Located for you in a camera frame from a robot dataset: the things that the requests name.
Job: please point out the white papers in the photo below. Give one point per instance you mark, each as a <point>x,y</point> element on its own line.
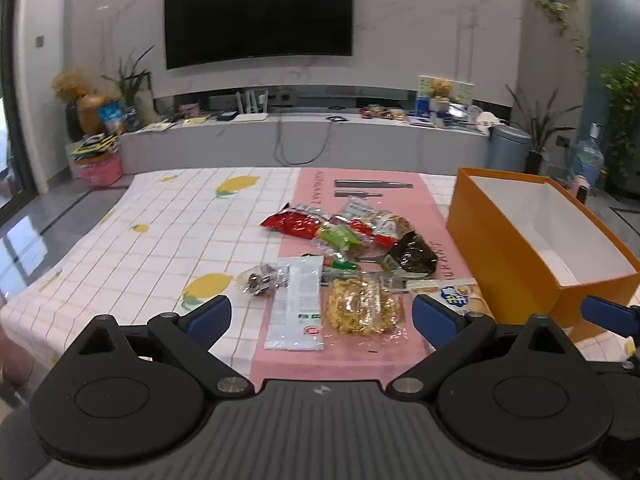
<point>157,126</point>

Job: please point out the white router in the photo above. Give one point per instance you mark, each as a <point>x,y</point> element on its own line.
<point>251,116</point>

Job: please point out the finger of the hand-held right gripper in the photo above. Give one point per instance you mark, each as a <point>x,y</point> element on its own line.
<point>600,310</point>

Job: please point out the grey blue trash can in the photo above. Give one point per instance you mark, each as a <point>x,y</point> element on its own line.
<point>509,150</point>

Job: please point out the pile of yellow black items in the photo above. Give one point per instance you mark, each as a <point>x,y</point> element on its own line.
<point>95,146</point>

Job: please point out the black flat device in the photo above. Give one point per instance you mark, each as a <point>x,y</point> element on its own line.
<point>226,115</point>

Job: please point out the clear packet of white balls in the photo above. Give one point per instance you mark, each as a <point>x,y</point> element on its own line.
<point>357,207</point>

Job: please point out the long white packet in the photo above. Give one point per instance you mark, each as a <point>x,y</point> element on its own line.
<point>295,305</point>

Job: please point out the teddy bear picture board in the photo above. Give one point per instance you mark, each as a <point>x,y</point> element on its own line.
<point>460,89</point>

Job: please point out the dried yellow flowers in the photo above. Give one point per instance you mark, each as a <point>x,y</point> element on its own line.
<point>70,85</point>

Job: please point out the blue white biscuit packet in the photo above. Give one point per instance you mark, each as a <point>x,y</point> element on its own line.
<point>460,294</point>

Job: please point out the gold vase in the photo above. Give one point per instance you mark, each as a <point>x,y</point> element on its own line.
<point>92,112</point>

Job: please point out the yellow papers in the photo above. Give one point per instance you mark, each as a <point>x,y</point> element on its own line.
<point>196,120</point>

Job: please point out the green snack packet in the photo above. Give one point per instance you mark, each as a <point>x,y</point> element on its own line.
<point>337,236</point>

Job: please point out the green leafy plant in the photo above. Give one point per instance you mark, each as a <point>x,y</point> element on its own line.
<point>131,77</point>

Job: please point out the nut packet with red edge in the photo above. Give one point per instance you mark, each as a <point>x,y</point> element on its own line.
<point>387,225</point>

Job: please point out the pink storage box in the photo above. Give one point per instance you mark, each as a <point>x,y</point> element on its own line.
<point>100,170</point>

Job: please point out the dark seaweed packet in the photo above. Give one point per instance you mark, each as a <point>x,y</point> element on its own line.
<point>412,255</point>

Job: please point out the clear packet of dark sweets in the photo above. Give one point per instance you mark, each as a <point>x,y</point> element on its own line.
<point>260,280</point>

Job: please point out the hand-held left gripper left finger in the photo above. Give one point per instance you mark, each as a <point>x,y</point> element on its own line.
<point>210,317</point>

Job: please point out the blue snack bag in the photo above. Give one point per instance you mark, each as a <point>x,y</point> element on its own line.
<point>112,116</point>

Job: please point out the small pink picture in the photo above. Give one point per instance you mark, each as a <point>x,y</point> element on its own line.
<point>189,109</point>

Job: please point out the pink table mat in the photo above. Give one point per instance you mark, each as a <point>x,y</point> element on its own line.
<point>360,360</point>

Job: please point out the black wall television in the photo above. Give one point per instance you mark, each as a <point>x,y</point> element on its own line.
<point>260,10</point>

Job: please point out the glass sliding door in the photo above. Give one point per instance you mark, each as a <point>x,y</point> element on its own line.
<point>10,110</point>

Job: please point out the white round ornament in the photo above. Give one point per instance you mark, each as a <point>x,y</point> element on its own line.
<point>489,119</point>

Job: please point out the orange cardboard box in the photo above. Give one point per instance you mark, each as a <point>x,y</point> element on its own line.
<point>500,255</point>

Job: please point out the pile of snacks on cabinet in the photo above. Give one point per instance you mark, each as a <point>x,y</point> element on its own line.
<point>382,112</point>

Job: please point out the large green bush plant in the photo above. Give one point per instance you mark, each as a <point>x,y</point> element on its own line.
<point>622,120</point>

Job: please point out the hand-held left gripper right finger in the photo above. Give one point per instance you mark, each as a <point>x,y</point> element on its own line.
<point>434,317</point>

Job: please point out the grey low television cabinet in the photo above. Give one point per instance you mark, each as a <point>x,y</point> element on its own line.
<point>225,145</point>

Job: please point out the red snack packet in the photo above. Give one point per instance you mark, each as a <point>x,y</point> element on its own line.
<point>295,222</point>

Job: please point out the pink stool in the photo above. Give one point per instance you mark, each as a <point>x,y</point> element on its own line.
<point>581,187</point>

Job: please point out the tall plant in black pot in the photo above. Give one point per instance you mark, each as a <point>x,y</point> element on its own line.
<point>534,160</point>

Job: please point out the blue small box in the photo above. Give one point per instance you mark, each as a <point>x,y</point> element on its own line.
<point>422,105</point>

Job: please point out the blue water bottle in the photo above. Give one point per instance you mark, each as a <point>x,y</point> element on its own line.
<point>587,160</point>

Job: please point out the hanging ivy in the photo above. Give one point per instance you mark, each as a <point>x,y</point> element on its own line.
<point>557,12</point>

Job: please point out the yellow corn snack packet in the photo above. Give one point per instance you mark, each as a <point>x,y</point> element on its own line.
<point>360,305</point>

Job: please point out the lemon print grid tablecloth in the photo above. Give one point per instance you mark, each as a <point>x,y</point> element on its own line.
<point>150,240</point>

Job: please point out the small red green packet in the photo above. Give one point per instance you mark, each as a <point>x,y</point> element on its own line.
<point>340,263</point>

